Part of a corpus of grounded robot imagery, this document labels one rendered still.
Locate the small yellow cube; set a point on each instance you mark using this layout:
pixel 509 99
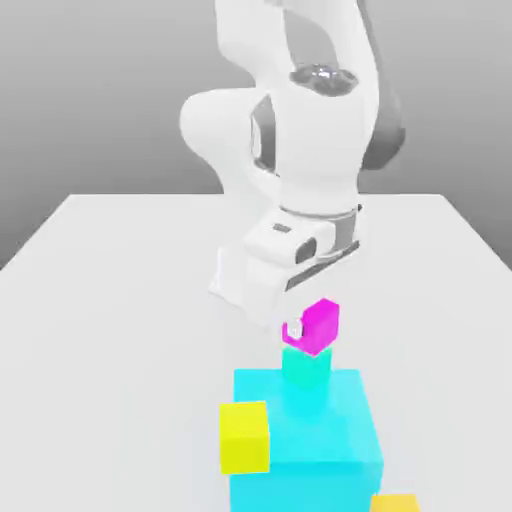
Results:
pixel 244 438

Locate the small teal cube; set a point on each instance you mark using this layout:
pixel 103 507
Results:
pixel 306 370

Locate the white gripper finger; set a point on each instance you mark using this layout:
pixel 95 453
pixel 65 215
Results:
pixel 295 330

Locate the small magenta cube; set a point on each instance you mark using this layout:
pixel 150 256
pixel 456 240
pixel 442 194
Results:
pixel 320 328

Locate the small orange cube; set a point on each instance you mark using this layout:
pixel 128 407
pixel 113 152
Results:
pixel 394 504

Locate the large cyan box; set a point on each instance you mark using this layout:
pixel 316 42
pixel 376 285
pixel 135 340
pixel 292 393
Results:
pixel 320 448

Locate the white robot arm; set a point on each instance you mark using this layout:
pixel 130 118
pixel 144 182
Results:
pixel 320 140

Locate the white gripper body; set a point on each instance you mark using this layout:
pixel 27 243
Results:
pixel 248 284

